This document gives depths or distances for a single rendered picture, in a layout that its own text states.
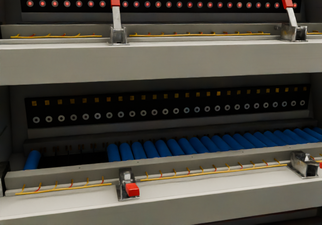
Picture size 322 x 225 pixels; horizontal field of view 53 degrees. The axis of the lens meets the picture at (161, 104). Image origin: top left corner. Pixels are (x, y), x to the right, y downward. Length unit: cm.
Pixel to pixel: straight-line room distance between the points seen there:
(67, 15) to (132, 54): 22
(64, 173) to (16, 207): 7
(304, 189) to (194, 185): 16
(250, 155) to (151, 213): 18
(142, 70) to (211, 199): 20
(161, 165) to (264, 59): 21
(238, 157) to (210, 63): 15
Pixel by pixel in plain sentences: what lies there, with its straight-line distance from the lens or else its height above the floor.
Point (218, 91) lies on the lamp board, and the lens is 61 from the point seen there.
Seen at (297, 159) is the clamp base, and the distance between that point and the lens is 53.
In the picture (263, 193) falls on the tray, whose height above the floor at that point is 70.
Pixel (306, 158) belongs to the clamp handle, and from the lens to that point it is 53.
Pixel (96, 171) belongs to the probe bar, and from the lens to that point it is 46.
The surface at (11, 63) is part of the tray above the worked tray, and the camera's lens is 43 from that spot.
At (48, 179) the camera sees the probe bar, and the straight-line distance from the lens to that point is 47.
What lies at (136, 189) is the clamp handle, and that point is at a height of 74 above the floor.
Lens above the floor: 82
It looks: 2 degrees up
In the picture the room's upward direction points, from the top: 4 degrees counter-clockwise
